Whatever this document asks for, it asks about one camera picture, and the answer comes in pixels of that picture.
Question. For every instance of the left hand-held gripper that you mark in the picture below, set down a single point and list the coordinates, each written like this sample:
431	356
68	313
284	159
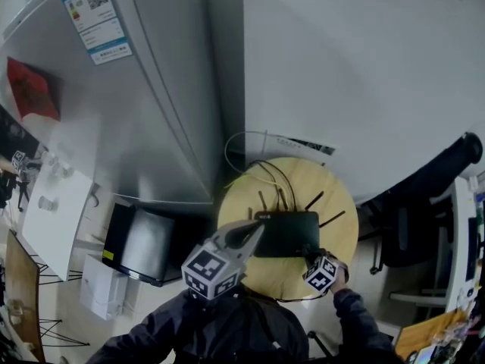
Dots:
210	269

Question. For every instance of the silver refrigerator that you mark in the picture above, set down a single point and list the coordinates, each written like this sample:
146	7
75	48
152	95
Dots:
151	108

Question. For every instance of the orange wooden desk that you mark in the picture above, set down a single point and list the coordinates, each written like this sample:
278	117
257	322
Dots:
428	332

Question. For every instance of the white paper bag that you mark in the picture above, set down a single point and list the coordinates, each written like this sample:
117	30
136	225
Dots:
102	286

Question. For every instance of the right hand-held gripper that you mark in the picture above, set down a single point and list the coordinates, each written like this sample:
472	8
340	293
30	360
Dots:
322	273

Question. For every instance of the black flat box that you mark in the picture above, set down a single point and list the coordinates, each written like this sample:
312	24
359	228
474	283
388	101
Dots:
140	243

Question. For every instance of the person's right forearm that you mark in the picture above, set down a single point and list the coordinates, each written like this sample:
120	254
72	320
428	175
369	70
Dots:
358	317

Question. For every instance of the black router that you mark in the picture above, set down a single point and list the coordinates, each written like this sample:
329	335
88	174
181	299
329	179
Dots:
286	233

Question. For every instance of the white rectangular table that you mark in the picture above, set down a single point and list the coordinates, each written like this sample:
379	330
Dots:
57	218

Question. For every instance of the clear drinking glass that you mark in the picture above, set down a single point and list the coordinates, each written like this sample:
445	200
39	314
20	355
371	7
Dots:
51	160
66	171
47	203

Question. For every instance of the round wooden side table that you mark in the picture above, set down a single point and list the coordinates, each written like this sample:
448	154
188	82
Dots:
288	279

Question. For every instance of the white desk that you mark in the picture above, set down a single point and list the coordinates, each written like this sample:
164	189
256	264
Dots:
460	241

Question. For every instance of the red picture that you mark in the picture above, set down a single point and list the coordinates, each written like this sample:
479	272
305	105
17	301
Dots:
32	89

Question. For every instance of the black office chair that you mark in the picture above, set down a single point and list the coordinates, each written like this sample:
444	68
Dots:
417	211

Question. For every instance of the person's dark jacket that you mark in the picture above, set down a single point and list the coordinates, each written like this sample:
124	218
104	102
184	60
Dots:
227	332

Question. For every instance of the blue and white label sticker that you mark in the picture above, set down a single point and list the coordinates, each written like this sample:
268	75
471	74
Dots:
96	21

